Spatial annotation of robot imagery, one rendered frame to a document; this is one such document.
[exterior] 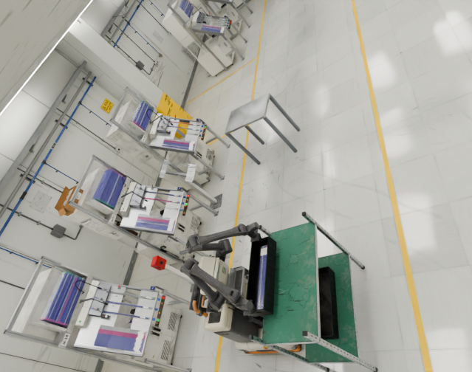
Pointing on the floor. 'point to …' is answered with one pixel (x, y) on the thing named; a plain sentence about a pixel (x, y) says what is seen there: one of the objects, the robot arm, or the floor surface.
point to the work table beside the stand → (246, 116)
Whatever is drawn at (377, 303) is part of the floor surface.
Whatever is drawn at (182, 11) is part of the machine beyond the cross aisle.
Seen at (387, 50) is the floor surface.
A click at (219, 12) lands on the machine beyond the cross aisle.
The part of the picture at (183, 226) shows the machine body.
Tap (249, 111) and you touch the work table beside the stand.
